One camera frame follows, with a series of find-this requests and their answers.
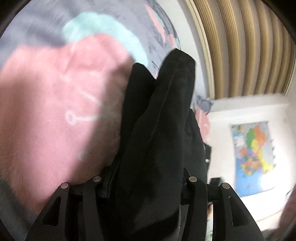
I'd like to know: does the black jacket with white lettering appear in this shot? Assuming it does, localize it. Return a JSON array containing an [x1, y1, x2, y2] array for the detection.
[[98, 49, 208, 240]]

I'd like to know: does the pink pillow with white print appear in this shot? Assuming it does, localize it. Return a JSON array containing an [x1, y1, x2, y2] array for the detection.
[[195, 106, 210, 144]]

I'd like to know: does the grey cat-ear cushion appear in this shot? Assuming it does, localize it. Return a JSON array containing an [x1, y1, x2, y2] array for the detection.
[[193, 95, 214, 114]]

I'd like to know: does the striped brown window blind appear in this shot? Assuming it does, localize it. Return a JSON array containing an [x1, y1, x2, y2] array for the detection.
[[186, 1, 295, 99]]

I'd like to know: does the grey floral plush blanket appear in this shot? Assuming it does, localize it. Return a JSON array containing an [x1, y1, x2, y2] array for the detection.
[[1, 1, 180, 240]]

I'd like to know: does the colourful wall map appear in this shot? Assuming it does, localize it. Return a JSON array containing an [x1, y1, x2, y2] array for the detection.
[[230, 121, 276, 197]]

